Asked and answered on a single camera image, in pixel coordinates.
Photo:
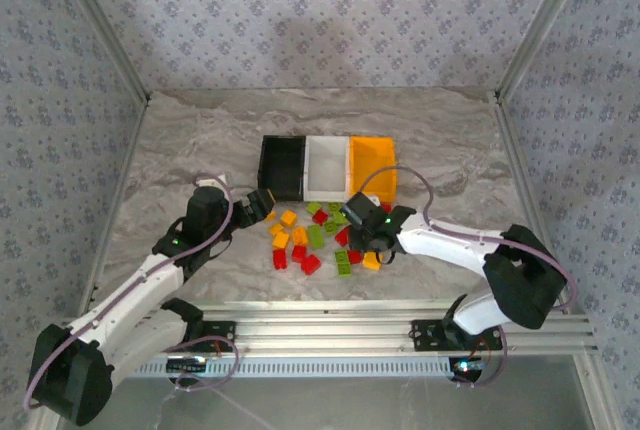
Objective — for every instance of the orange lego brick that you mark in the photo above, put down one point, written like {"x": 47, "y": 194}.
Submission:
{"x": 300, "y": 236}
{"x": 275, "y": 228}
{"x": 281, "y": 240}
{"x": 371, "y": 261}
{"x": 287, "y": 218}

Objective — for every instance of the long green lego brick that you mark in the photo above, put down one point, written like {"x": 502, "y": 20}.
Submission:
{"x": 316, "y": 236}

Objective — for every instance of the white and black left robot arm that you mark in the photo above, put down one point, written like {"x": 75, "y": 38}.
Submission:
{"x": 135, "y": 302}

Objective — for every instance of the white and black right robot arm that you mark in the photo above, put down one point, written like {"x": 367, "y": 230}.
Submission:
{"x": 450, "y": 246}

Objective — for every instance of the black plastic bin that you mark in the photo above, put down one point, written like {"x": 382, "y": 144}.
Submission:
{"x": 280, "y": 170}

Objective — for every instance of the orange plastic bin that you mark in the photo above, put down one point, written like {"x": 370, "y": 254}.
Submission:
{"x": 372, "y": 160}

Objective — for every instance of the white plastic bin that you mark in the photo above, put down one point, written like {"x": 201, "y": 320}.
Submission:
{"x": 325, "y": 170}

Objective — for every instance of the small circuit board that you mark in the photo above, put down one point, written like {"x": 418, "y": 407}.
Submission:
{"x": 467, "y": 367}
{"x": 187, "y": 364}

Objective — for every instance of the aluminium table side rail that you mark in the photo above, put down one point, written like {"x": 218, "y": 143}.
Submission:
{"x": 527, "y": 200}
{"x": 117, "y": 200}

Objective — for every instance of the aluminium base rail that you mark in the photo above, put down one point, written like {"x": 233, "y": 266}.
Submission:
{"x": 325, "y": 330}

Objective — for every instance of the aluminium frame post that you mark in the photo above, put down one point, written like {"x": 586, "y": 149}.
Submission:
{"x": 542, "y": 25}
{"x": 103, "y": 25}

